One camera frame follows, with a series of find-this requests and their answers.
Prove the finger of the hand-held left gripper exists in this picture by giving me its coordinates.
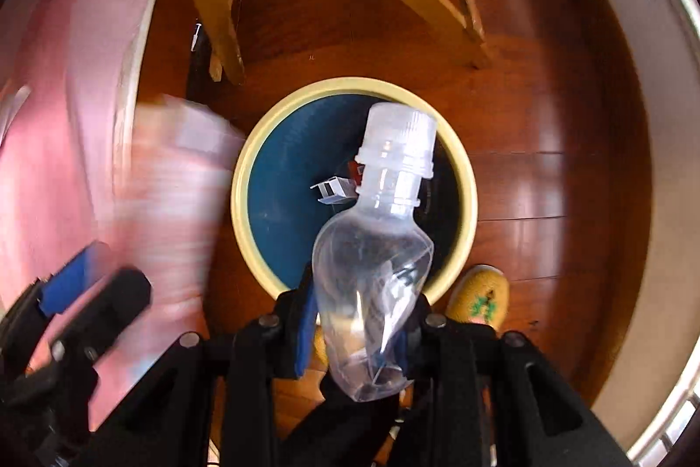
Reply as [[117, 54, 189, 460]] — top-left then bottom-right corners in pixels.
[[0, 240, 113, 369], [49, 266, 154, 381]]

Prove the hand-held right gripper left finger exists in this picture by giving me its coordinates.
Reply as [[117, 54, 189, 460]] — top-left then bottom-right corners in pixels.
[[82, 274, 330, 467]]

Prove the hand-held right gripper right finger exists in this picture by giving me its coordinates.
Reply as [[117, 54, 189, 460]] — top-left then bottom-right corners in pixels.
[[383, 296, 635, 467]]

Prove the clear plastic bottle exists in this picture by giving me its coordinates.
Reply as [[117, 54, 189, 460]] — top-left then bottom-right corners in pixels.
[[311, 102, 438, 402]]

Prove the pale pink packet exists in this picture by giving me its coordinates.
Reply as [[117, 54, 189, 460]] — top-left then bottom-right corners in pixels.
[[112, 95, 247, 427]]

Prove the yellow rimmed blue waste bin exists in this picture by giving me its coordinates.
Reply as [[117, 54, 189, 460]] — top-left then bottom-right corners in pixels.
[[231, 76, 479, 306]]

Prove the yellow knitted slipper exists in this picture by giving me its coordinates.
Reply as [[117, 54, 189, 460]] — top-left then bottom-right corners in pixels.
[[444, 264, 512, 328], [313, 325, 330, 367]]

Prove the white plastic piece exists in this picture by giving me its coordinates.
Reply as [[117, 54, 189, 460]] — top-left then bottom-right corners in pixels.
[[311, 175, 360, 204]]

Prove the pink blanket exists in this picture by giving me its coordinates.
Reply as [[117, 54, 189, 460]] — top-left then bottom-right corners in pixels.
[[0, 0, 176, 446]]

